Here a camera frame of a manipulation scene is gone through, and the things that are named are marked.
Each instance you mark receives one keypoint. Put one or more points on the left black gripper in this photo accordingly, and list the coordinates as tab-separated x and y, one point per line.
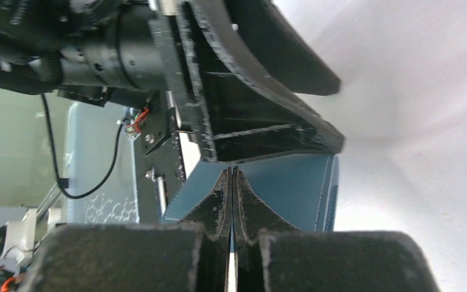
133	53

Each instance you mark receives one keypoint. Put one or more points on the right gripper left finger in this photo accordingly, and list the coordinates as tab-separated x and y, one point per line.
189	255

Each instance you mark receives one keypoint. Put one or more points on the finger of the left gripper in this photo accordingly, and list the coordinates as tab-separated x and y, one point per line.
280	49
247	114

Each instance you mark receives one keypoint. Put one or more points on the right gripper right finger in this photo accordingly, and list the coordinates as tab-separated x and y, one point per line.
273	255

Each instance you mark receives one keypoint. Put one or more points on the blue leather card holder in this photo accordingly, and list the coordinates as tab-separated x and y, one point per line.
300	188

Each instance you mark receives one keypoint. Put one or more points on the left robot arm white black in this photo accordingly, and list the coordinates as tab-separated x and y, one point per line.
30	36

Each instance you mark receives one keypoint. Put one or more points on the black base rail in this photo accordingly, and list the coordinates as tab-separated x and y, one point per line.
158	160

